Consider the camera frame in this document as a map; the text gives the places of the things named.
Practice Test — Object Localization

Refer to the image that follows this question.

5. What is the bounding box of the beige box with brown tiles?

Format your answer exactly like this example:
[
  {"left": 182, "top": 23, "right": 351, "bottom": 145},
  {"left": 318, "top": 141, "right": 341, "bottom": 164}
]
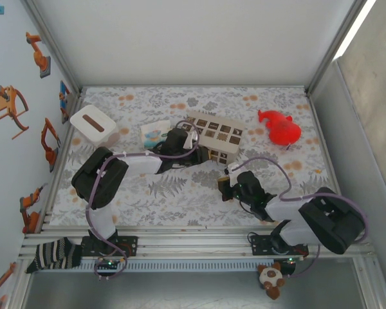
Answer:
[{"left": 185, "top": 110, "right": 246, "bottom": 164}]

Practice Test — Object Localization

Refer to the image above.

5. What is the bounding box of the soft tissue pack cartoon print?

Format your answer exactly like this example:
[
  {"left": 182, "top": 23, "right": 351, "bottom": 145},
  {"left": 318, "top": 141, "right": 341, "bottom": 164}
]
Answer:
[{"left": 140, "top": 121, "right": 172, "bottom": 149}]

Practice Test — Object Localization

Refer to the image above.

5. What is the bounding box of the floral tablecloth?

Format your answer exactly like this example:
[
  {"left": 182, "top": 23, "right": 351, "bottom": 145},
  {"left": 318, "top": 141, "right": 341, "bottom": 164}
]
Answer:
[{"left": 50, "top": 86, "right": 337, "bottom": 228}]

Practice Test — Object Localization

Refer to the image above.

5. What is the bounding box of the red whale toy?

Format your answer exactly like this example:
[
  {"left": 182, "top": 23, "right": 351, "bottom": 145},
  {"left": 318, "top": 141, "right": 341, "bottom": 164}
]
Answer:
[{"left": 257, "top": 108, "right": 302, "bottom": 149}]

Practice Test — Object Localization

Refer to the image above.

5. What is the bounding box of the brown white plush toy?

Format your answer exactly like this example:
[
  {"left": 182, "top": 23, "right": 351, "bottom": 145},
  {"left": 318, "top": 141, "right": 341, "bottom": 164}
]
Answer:
[{"left": 256, "top": 261, "right": 286, "bottom": 301}]

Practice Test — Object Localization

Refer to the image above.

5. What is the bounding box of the white tissue box brown slot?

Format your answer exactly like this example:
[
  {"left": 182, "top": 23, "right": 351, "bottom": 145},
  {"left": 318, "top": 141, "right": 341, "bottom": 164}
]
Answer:
[{"left": 69, "top": 104, "right": 120, "bottom": 149}]

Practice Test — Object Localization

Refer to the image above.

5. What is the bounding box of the blue orange track sticker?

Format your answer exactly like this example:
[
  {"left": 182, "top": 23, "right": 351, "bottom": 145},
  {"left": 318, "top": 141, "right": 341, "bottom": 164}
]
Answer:
[{"left": 59, "top": 80, "right": 72, "bottom": 125}]

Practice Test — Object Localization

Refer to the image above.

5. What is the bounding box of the black white striped cloth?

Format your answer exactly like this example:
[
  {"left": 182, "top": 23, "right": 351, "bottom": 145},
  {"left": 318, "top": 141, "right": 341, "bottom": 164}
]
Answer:
[{"left": 26, "top": 236, "right": 84, "bottom": 274}]

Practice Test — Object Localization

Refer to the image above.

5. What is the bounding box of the orange grey claw sticker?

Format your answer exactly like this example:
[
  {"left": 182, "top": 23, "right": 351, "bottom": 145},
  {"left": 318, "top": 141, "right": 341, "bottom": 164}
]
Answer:
[{"left": 0, "top": 85, "right": 30, "bottom": 140}]

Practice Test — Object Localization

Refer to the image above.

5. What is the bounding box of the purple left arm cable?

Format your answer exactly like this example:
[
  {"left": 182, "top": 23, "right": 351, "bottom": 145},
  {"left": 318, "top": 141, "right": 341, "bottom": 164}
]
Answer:
[{"left": 85, "top": 119, "right": 202, "bottom": 281}]

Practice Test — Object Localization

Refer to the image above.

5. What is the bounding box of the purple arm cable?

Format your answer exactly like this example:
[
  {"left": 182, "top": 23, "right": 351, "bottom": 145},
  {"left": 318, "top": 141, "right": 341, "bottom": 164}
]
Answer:
[
  {"left": 234, "top": 156, "right": 370, "bottom": 279},
  {"left": 85, "top": 119, "right": 202, "bottom": 281}
]

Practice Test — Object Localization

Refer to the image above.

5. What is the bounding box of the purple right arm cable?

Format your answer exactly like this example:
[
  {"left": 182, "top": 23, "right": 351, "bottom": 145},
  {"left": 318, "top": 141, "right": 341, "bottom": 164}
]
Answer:
[{"left": 234, "top": 156, "right": 370, "bottom": 279}]

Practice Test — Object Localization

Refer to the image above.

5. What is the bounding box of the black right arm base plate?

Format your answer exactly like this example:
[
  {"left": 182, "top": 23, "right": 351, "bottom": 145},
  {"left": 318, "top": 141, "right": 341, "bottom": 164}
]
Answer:
[{"left": 250, "top": 232, "right": 309, "bottom": 258}]

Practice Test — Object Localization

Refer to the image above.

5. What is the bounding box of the aluminium frame rail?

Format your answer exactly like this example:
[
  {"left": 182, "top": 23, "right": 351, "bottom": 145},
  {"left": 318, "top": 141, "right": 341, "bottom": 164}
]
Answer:
[
  {"left": 80, "top": 84, "right": 309, "bottom": 89},
  {"left": 19, "top": 225, "right": 376, "bottom": 262},
  {"left": 38, "top": 91, "right": 84, "bottom": 231}
]

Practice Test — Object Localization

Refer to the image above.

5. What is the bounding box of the white slotted cable duct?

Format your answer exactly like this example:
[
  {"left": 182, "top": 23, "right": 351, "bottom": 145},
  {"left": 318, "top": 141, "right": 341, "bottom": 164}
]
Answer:
[{"left": 80, "top": 259, "right": 299, "bottom": 274}]

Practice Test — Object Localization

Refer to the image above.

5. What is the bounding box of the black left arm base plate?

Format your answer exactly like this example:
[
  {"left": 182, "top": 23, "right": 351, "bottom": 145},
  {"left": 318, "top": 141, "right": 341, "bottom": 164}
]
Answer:
[{"left": 81, "top": 236, "right": 139, "bottom": 258}]

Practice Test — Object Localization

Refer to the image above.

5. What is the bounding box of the aluminium frame post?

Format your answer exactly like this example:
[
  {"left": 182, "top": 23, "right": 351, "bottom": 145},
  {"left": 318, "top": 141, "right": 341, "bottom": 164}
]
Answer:
[
  {"left": 21, "top": 0, "right": 83, "bottom": 97},
  {"left": 307, "top": 0, "right": 379, "bottom": 96}
]

